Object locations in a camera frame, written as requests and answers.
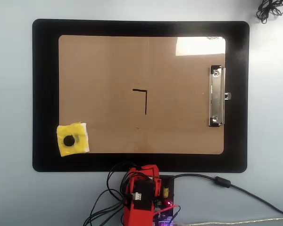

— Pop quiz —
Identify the coiled black cable bundle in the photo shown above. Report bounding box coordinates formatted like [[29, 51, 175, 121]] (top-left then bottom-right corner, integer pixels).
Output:
[[256, 0, 283, 24]]

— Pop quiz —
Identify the black robot base with board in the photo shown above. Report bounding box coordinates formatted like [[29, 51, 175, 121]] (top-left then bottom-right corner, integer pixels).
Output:
[[152, 175, 175, 226]]

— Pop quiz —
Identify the black power cable with ferrite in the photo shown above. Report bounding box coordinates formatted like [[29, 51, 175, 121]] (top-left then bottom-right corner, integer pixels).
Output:
[[173, 173, 283, 217]]

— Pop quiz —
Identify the black rectangular mat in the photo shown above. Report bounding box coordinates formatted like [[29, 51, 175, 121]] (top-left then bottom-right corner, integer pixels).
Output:
[[32, 18, 250, 173]]

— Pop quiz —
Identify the brown clipboard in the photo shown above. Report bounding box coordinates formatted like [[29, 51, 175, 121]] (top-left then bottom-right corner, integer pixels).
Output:
[[58, 34, 226, 155]]

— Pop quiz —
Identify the metal clipboard clip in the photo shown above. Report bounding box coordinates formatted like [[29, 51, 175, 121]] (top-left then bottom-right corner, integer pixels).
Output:
[[208, 65, 232, 127]]

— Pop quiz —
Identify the thin red wire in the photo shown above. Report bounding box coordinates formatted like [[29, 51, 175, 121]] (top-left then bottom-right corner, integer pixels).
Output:
[[155, 204, 181, 226]]

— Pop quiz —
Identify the yellow sponge with black knob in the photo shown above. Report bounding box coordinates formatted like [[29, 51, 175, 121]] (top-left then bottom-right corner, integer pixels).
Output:
[[56, 121, 91, 158]]

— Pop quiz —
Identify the black marker mark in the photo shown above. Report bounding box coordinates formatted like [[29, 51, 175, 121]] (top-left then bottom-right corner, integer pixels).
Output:
[[132, 89, 148, 115]]

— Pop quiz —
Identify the black servo wire bundle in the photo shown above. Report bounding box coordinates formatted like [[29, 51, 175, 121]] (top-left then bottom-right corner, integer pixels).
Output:
[[83, 161, 137, 226]]

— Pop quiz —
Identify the silver USB cable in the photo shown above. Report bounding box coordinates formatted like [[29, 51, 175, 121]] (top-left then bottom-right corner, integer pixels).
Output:
[[175, 216, 283, 226]]

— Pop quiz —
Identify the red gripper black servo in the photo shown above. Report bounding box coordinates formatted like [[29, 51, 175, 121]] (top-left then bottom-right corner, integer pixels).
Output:
[[128, 164, 162, 199]]

